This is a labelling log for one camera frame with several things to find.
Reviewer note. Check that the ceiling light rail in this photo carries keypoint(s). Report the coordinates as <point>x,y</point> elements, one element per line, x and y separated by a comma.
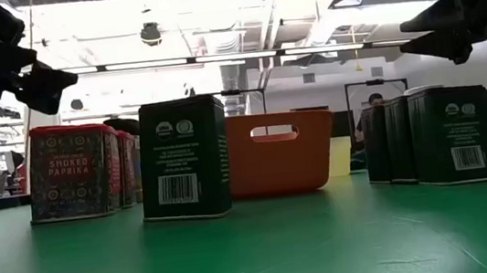
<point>234,56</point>

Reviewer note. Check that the dark green spice tin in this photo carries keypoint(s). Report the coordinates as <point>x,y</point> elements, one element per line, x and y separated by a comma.
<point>182,162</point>
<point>400,141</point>
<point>453,140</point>
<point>375,144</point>

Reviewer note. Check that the white pillar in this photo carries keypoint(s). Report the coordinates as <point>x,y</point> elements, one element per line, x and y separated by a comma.
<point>34,119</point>

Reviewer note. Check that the black ceiling speaker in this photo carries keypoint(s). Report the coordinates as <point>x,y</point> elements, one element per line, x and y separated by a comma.
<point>76,104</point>

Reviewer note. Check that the black ceiling dome camera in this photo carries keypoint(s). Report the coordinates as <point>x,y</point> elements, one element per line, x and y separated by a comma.
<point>150,33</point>

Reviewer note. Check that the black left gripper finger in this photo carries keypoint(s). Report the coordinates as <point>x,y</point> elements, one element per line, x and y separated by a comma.
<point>45,88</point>

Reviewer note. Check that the person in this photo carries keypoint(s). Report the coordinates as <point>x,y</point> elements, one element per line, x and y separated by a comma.
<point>375,99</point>

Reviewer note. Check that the yellow plastic bin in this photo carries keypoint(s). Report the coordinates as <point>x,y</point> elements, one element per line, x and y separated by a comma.
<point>340,157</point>

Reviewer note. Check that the teal background object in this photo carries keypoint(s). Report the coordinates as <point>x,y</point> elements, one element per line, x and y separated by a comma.
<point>358,161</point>

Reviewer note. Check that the black metal frame stand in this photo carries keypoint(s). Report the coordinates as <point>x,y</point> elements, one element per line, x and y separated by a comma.
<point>375,81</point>

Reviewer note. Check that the red-lidded smoked paprika tin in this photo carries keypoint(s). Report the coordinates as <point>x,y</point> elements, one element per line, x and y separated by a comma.
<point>126,168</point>
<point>72,183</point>

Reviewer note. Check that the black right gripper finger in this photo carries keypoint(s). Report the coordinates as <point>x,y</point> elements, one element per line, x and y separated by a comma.
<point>432,20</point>
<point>445,47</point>

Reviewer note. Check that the orange plastic basket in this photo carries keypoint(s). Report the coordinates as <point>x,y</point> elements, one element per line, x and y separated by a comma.
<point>274,165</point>

